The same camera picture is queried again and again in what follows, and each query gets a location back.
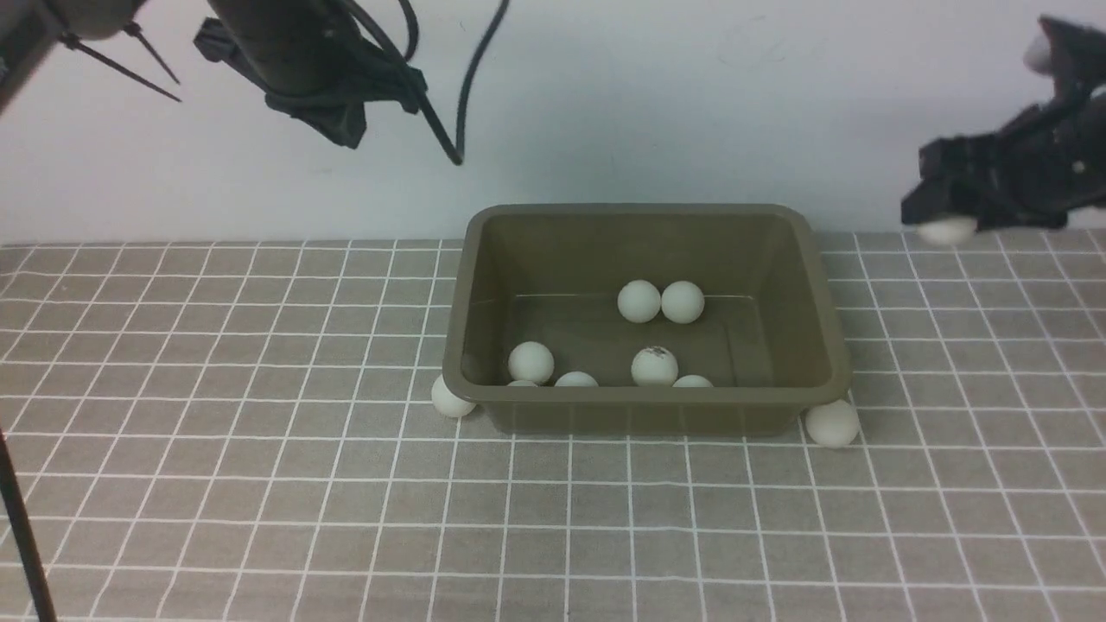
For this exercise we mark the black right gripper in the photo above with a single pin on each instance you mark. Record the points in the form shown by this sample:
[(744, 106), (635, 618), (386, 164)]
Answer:
[(1031, 173)]

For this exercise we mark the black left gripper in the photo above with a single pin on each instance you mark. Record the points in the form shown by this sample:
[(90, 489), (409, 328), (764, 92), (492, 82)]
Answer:
[(315, 69)]

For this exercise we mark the printed white ping-pong ball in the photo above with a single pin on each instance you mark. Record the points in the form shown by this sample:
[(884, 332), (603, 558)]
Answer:
[(654, 366), (576, 379)]

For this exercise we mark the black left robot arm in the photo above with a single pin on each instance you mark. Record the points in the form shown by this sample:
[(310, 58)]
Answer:
[(32, 28)]

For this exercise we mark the olive green plastic bin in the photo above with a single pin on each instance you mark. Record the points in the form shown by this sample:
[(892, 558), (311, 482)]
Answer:
[(769, 338)]

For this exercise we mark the grey checkered tablecloth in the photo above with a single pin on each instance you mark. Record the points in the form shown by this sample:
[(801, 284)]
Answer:
[(244, 431)]

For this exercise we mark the black tripod leg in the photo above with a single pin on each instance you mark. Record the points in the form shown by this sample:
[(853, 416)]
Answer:
[(22, 532)]

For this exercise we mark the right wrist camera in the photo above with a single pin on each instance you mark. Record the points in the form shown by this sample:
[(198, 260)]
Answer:
[(1069, 53)]

